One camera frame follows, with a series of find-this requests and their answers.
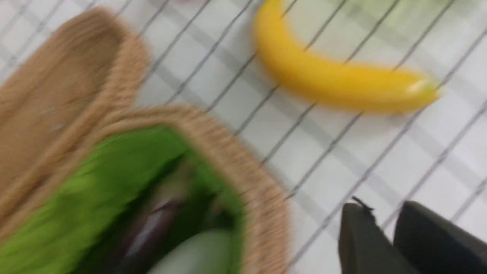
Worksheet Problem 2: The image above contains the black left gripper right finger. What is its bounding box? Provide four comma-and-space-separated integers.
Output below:
393, 201, 487, 274

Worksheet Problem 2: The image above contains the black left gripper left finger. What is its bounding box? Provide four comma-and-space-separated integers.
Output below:
339, 197, 419, 274

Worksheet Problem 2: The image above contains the white radish with leaves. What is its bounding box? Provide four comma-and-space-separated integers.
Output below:
148, 228, 242, 274

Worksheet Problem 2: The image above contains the yellow banana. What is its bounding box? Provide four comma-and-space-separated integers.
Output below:
254, 0, 441, 114

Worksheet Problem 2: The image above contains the purple eggplant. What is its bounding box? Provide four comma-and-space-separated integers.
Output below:
93, 196, 187, 274

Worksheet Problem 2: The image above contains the woven rattan basket green lining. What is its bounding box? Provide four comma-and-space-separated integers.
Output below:
0, 105, 291, 274

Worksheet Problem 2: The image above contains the woven rattan basket lid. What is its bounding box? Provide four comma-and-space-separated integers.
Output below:
0, 7, 150, 226

